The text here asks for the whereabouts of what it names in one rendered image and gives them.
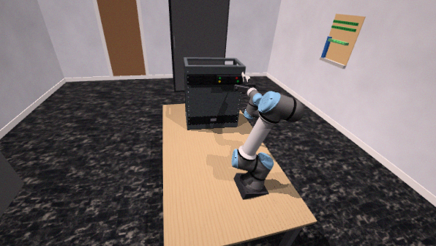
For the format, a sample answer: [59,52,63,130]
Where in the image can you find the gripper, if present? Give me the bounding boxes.
[241,73,256,91]

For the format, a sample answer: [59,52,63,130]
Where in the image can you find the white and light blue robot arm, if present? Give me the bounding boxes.
[231,85,304,192]

